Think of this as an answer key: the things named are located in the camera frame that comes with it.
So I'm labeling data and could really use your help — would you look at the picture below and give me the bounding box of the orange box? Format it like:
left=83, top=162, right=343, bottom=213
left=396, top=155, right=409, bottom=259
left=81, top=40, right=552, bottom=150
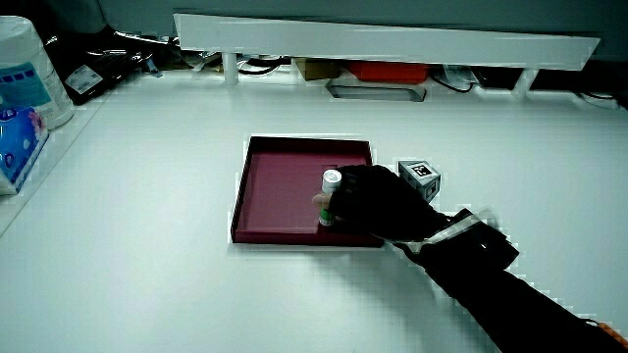
left=346, top=60, right=431, bottom=85

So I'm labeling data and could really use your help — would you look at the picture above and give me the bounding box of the white desk shelf riser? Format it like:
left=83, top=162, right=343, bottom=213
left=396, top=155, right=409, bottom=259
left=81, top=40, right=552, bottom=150
left=173, top=12, right=602, bottom=99

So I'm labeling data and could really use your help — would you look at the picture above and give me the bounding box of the blue tissue pack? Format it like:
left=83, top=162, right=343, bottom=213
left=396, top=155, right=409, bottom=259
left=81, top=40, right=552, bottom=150
left=0, top=106, right=51, bottom=197

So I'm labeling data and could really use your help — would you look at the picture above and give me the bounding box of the black cable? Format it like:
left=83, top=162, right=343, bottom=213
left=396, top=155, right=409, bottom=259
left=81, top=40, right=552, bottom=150
left=236, top=56, right=285, bottom=76
left=430, top=72, right=476, bottom=94

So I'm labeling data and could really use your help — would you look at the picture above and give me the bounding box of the white green glue stick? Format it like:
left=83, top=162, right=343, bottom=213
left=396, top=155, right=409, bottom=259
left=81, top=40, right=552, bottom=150
left=318, top=169, right=343, bottom=227

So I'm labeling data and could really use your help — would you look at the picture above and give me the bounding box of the black bag with white label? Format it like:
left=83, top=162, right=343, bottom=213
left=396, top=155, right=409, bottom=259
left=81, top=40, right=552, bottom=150
left=45, top=27, right=164, bottom=106

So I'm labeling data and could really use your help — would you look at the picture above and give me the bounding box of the white wet wipes canister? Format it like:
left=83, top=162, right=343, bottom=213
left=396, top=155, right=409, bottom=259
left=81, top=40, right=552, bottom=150
left=0, top=15, right=77, bottom=131

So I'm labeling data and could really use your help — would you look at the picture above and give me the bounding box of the person's right forearm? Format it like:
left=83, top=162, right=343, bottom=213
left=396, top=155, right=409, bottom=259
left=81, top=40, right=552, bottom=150
left=392, top=207, right=628, bottom=353

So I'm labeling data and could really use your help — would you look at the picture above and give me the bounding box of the person's right hand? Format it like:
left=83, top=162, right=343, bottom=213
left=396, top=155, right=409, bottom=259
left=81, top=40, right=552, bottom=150
left=311, top=160, right=450, bottom=242

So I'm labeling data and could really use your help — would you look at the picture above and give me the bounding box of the dark red shallow tray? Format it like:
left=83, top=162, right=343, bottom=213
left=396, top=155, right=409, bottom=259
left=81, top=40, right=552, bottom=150
left=230, top=134, right=387, bottom=249

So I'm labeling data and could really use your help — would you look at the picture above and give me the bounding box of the brown cardboard box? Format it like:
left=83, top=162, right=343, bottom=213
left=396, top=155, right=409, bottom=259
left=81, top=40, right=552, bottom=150
left=294, top=58, right=342, bottom=81

